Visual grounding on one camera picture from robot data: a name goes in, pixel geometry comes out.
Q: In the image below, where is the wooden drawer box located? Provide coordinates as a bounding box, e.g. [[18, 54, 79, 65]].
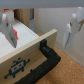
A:
[[13, 8, 36, 30]]

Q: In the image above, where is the wooden drawer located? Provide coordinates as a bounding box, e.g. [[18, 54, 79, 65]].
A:
[[0, 17, 58, 84]]

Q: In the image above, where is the black drawer handle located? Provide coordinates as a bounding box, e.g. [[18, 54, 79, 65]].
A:
[[14, 39, 62, 84]]

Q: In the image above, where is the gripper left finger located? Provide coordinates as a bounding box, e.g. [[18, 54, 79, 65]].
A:
[[0, 11, 18, 48]]

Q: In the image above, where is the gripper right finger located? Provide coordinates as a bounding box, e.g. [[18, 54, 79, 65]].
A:
[[63, 11, 83, 51]]

